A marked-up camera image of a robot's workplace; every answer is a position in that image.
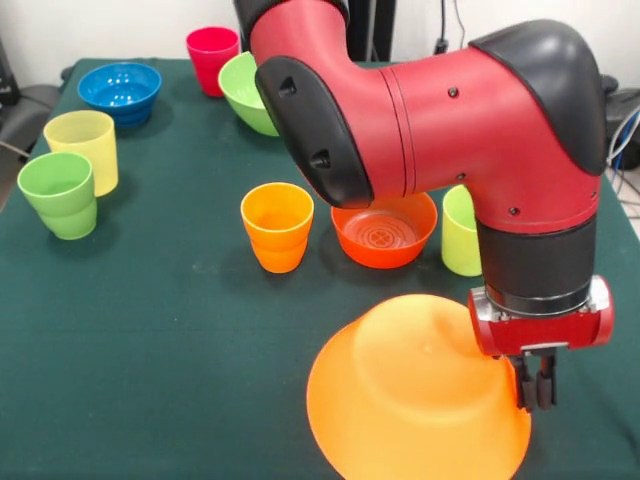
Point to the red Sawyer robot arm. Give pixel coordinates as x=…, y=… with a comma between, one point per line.
x=450, y=125

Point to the lime green cup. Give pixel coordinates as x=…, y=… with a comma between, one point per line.
x=457, y=245

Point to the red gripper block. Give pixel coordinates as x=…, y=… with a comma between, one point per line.
x=540, y=332

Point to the yellow cup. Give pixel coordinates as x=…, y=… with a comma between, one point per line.
x=85, y=145

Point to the blue bowl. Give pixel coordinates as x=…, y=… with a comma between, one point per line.
x=120, y=95

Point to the large orange bowl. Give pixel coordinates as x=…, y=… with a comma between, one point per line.
x=410, y=400

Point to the dark green table cloth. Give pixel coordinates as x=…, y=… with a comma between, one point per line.
x=150, y=375

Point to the light green bowl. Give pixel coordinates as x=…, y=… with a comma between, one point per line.
x=240, y=95

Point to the small red-orange bowl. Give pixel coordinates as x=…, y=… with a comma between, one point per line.
x=385, y=255

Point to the orange cup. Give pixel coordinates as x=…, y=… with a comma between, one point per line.
x=277, y=245

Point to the red cup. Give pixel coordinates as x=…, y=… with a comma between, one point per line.
x=210, y=60

